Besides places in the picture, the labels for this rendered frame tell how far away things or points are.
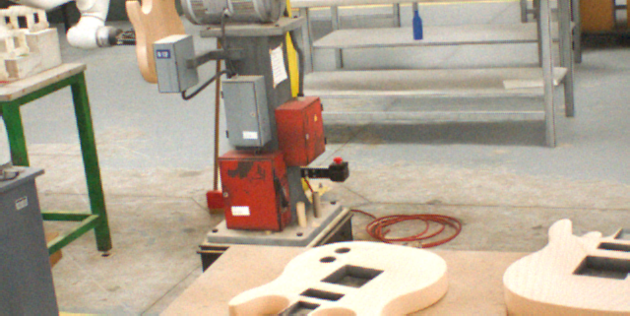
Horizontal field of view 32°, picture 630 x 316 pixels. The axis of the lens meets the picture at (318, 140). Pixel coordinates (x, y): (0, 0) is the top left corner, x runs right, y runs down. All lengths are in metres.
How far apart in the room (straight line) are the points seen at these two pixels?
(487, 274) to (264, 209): 2.18
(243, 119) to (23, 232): 0.95
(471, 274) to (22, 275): 2.36
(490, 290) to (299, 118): 2.22
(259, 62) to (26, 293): 1.26
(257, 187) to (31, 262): 0.92
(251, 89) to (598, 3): 5.02
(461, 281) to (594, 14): 6.73
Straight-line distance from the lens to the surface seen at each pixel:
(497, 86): 6.53
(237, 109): 4.35
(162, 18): 4.63
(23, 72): 4.99
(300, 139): 4.38
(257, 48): 4.37
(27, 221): 4.33
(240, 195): 4.44
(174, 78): 4.27
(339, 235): 4.70
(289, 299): 2.19
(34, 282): 4.39
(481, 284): 2.30
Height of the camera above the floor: 1.81
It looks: 15 degrees down
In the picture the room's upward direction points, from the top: 6 degrees counter-clockwise
